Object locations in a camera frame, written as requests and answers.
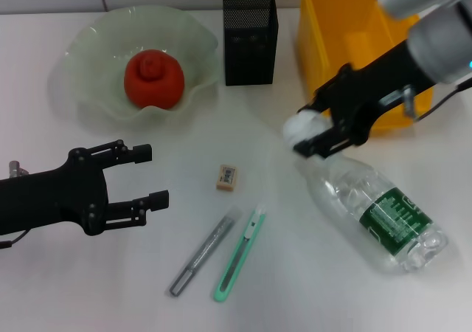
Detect yellow plastic bin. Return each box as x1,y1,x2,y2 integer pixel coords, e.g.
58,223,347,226
296,0,434,138

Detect left wrist cable with plugs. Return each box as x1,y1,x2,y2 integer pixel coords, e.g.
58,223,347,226
0,159,29,250

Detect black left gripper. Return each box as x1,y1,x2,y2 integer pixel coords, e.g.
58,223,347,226
0,139,171,237

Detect black mesh pen holder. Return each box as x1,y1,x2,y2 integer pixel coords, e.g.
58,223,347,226
222,0,278,87

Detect grey glitter pen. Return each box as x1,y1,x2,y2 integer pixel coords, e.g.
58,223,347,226
168,205,243,298

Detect beige barcode eraser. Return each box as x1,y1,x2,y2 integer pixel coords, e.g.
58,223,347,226
215,164,239,193

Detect right wrist cable with plugs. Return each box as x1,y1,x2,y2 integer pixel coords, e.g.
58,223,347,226
401,76,472,122

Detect wrist cable with plugs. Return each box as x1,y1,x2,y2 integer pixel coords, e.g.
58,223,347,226
0,159,29,250
401,76,472,122

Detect clear green-label water bottle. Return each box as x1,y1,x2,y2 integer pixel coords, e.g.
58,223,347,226
294,149,449,275

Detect mint green utility knife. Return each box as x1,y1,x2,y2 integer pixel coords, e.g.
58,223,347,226
213,203,268,303

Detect green glass fruit plate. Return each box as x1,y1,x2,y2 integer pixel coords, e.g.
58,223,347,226
47,4,222,128

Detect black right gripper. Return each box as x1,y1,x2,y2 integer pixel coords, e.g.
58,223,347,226
293,41,440,160

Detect white paper ball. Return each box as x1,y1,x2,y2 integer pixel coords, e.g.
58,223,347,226
282,109,333,151

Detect red-orange toy orange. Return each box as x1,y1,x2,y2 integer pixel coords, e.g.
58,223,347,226
123,49,186,109

